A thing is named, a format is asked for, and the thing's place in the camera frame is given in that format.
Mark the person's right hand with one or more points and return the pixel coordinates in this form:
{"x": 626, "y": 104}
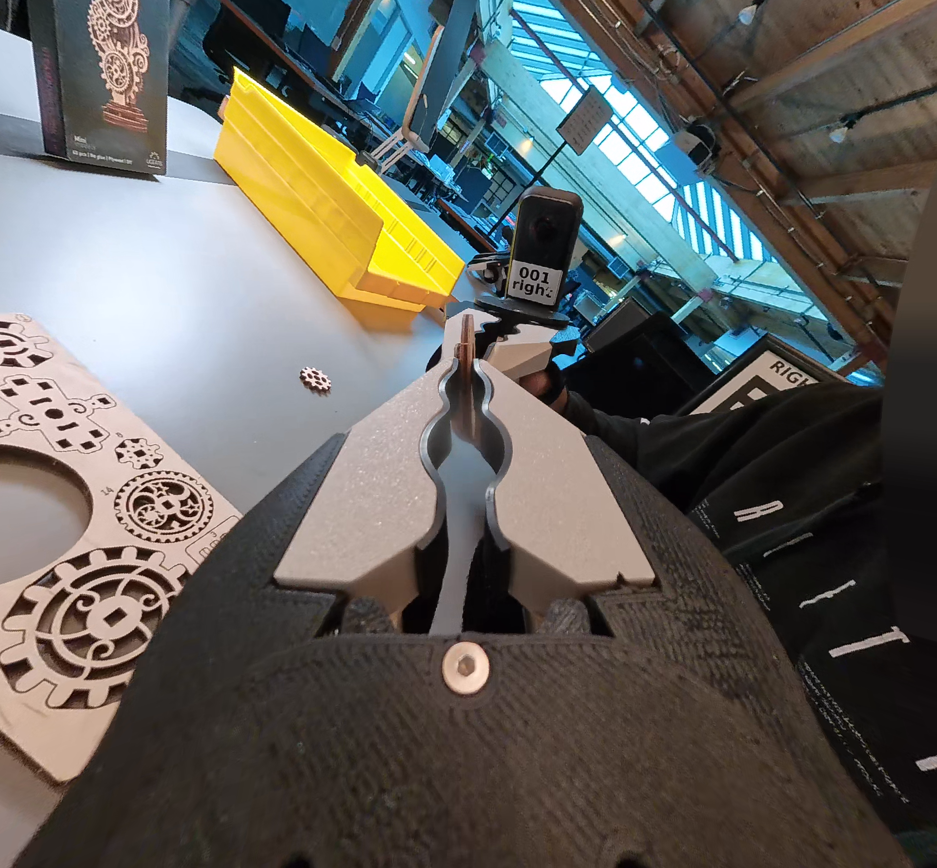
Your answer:
{"x": 538, "y": 385}

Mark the black desk mat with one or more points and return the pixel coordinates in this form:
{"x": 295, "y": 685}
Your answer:
{"x": 197, "y": 173}

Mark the person's right forearm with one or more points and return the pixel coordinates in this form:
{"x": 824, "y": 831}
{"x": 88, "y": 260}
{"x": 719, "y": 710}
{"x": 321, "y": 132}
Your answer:
{"x": 607, "y": 425}

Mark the ceiling security camera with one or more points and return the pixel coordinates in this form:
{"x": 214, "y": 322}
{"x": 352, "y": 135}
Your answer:
{"x": 695, "y": 147}

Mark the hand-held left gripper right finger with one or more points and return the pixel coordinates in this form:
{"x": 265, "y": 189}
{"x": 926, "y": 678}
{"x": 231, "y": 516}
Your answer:
{"x": 571, "y": 509}

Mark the framed black white marker sign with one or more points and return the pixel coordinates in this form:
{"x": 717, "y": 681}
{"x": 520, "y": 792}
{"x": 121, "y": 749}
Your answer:
{"x": 739, "y": 399}

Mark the hanging white sign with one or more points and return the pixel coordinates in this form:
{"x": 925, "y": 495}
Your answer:
{"x": 583, "y": 121}

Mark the black monitor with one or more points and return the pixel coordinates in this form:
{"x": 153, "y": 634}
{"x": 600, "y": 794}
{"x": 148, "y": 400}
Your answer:
{"x": 644, "y": 363}

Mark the wooden gear parts sheet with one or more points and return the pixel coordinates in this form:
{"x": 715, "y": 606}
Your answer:
{"x": 22, "y": 729}

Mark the black gear model box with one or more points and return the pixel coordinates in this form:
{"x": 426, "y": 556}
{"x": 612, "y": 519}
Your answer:
{"x": 58, "y": 41}

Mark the yellow plastic bin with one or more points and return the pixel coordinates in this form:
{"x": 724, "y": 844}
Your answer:
{"x": 307, "y": 187}

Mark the person's black sweatshirt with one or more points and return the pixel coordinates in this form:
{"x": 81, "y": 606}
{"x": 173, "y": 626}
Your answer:
{"x": 790, "y": 517}

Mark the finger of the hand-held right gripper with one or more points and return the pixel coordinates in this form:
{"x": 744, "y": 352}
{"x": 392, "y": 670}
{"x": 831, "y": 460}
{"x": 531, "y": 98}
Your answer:
{"x": 523, "y": 356}
{"x": 452, "y": 341}

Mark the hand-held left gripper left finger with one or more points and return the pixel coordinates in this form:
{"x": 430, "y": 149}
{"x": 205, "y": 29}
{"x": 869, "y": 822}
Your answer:
{"x": 366, "y": 509}

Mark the small wooden gear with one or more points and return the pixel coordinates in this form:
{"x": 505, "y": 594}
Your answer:
{"x": 306, "y": 377}

